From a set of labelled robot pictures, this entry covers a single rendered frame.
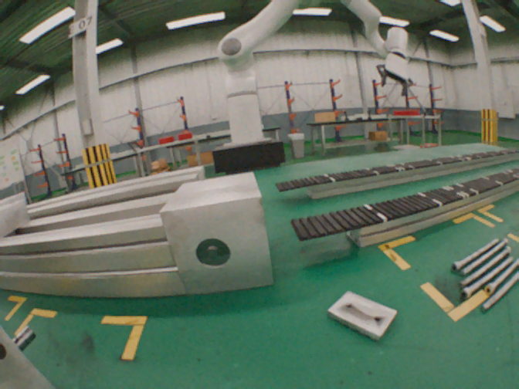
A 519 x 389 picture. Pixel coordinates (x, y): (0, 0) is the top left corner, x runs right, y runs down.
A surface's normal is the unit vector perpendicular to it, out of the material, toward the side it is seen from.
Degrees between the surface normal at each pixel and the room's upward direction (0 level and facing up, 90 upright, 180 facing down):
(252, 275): 90
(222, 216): 90
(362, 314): 0
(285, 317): 0
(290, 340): 0
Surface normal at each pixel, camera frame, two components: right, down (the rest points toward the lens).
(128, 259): 0.10, 0.29
